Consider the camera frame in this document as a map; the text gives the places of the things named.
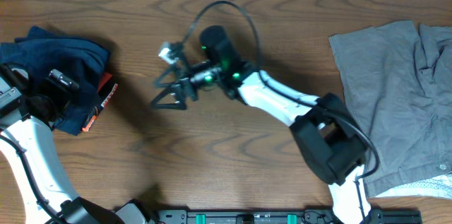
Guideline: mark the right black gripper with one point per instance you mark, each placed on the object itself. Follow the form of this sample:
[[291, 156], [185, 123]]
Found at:
[[186, 80]]

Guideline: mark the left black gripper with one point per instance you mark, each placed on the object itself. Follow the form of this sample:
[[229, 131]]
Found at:
[[63, 95]]

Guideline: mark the dark blue denim shorts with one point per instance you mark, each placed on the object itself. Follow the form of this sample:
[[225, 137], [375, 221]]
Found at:
[[41, 51]]

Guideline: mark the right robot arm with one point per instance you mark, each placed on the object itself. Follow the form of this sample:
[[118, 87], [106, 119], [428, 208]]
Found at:
[[329, 139]]

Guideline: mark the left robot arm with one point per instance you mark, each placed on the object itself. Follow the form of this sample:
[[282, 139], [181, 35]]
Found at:
[[27, 142]]

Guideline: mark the folded navy blue garment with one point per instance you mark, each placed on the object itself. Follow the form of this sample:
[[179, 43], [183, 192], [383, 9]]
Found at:
[[75, 114]]

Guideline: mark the folded red black garment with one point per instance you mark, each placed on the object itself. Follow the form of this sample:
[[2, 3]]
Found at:
[[106, 89]]

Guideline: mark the grey button shorts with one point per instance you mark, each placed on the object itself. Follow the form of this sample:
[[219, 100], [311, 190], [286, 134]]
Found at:
[[397, 85]]

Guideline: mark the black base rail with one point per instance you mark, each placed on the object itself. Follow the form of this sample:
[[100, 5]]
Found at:
[[306, 216]]

